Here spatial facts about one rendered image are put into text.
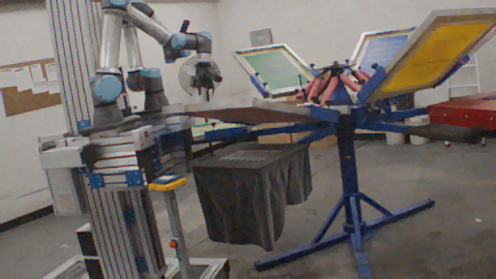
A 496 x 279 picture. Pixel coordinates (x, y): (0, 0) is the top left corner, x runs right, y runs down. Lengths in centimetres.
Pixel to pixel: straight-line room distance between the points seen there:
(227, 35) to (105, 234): 595
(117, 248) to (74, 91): 89
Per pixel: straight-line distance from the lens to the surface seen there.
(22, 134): 571
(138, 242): 255
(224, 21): 809
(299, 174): 237
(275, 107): 205
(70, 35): 244
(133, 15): 220
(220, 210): 231
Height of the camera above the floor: 144
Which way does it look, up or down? 10 degrees down
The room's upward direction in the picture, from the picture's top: 9 degrees counter-clockwise
